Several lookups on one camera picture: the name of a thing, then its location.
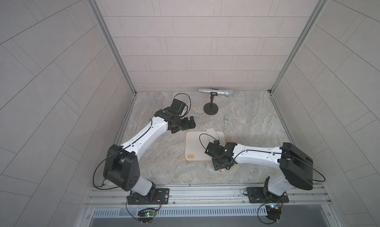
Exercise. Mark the black microphone stand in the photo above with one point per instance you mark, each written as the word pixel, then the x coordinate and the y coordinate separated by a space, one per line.
pixel 211 108

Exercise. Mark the white cutting board tan rim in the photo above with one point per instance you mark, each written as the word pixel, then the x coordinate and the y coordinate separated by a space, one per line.
pixel 195 145

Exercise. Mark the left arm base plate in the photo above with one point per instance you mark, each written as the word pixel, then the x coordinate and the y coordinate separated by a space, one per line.
pixel 158 196

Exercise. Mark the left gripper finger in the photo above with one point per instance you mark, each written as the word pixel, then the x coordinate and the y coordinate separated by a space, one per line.
pixel 179 128
pixel 190 123

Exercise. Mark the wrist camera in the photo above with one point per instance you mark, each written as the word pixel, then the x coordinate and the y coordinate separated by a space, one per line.
pixel 177 107
pixel 213 149

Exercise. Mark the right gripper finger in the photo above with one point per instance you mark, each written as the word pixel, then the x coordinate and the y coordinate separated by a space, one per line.
pixel 229 164
pixel 218 166

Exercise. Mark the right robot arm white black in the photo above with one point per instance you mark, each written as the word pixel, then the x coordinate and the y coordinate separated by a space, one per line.
pixel 295 167

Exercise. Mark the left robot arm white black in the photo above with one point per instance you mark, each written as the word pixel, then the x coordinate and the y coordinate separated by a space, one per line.
pixel 122 162

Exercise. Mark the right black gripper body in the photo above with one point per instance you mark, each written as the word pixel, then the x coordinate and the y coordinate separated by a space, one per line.
pixel 216 161

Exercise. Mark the silver microphone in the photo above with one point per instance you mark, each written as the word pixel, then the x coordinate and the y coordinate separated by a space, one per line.
pixel 216 92

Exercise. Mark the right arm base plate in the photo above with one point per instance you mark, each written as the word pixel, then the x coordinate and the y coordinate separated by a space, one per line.
pixel 257 195

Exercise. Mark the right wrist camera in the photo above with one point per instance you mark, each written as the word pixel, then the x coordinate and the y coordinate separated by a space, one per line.
pixel 213 149

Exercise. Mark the white speckled cleaver knife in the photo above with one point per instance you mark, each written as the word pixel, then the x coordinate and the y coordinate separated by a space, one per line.
pixel 214 135

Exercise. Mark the aluminium rail frame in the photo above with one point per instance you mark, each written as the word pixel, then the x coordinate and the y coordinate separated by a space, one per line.
pixel 182 195

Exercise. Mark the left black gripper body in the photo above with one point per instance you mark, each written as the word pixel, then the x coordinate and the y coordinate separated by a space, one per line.
pixel 184 123

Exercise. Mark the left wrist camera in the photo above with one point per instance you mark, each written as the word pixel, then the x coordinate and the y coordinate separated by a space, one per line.
pixel 177 107

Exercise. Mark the left green circuit board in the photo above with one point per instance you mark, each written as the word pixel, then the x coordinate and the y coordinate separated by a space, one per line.
pixel 146 215

